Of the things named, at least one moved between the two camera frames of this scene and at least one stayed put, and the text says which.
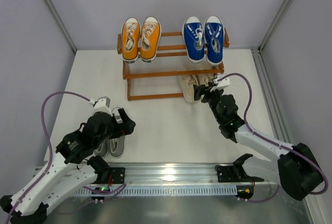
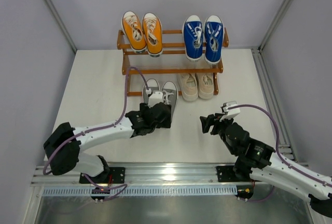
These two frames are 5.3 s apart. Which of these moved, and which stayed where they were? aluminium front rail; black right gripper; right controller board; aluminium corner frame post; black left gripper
Moved: black left gripper; black right gripper
Stayed: aluminium front rail; right controller board; aluminium corner frame post
